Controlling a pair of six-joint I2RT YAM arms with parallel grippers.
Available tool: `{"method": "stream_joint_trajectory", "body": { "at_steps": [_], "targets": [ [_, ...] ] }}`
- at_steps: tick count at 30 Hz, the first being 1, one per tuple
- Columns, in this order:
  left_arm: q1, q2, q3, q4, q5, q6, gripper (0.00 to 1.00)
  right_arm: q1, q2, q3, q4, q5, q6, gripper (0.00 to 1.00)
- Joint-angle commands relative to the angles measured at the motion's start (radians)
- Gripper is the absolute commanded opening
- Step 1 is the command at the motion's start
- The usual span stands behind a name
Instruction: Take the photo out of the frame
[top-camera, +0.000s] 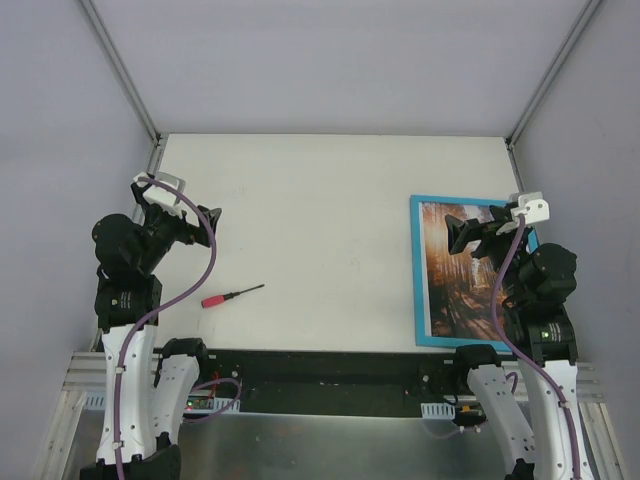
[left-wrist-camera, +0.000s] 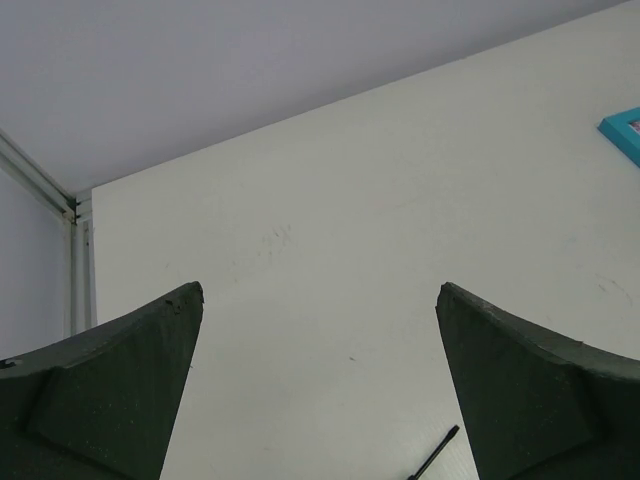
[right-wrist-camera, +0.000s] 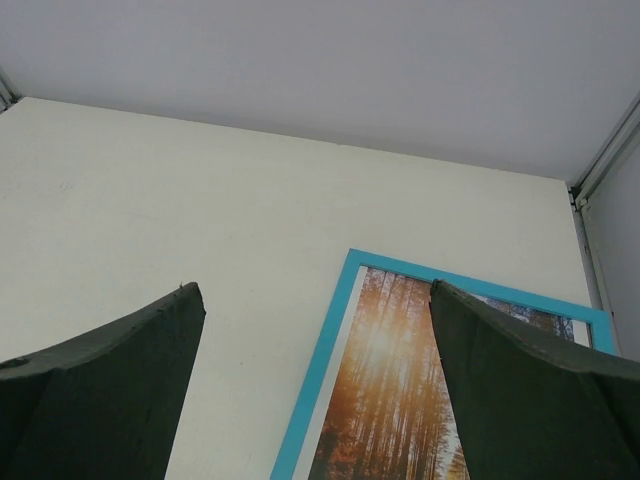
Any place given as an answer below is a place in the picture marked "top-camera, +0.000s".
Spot red handled screwdriver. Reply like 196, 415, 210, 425
201, 284, 264, 309

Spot blue wooden picture frame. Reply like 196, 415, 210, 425
409, 195, 508, 353

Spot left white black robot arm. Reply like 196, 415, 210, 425
80, 173, 221, 479

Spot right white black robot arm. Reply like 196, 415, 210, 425
445, 193, 593, 479

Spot forest photo print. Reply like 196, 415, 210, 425
417, 201, 500, 341

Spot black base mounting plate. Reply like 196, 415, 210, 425
152, 349, 511, 415

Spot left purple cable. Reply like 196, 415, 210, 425
112, 174, 219, 480

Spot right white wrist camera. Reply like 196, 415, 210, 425
498, 191, 550, 234

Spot left aluminium corner post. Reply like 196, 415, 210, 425
77, 0, 161, 146

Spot aluminium corner post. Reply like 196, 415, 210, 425
505, 0, 604, 150
77, 0, 161, 146

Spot aluminium front rail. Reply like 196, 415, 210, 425
62, 351, 605, 403

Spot right grey cable duct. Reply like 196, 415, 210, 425
420, 402, 456, 421

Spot grey cable duct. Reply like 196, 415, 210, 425
420, 402, 456, 421
84, 392, 241, 415

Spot left grey cable duct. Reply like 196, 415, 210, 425
84, 392, 241, 415

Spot right aluminium corner post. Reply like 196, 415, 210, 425
505, 0, 604, 150

